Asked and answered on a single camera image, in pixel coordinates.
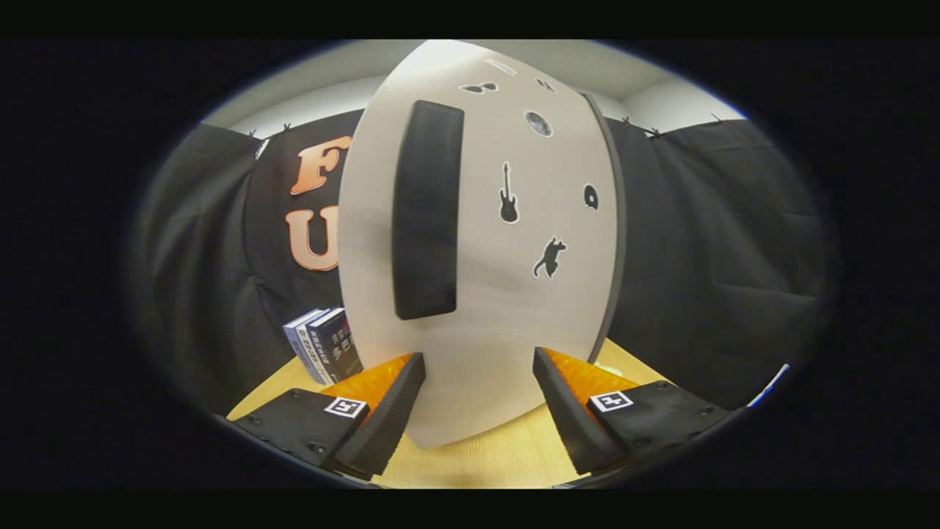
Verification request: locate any pale spine book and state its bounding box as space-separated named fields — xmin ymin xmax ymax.
xmin=283 ymin=309 xmax=328 ymax=385

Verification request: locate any white blue object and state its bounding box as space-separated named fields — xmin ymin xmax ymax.
xmin=748 ymin=363 xmax=791 ymax=409

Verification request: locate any black door handle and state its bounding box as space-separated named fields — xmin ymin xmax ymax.
xmin=391 ymin=100 xmax=466 ymax=321

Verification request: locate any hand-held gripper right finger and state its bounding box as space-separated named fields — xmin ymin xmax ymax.
xmin=533 ymin=347 xmax=731 ymax=475

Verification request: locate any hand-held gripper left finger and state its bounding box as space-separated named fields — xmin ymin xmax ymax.
xmin=234 ymin=353 xmax=427 ymax=482

